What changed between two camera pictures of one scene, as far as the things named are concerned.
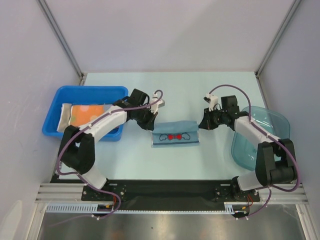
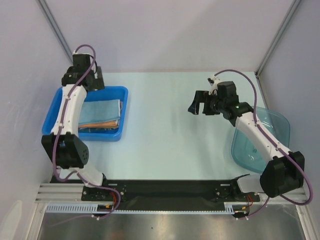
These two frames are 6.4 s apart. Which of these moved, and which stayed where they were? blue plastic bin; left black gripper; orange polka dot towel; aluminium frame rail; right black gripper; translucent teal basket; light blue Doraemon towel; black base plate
Moved: left black gripper; orange polka dot towel; light blue Doraemon towel; right black gripper
Stayed: blue plastic bin; aluminium frame rail; translucent teal basket; black base plate
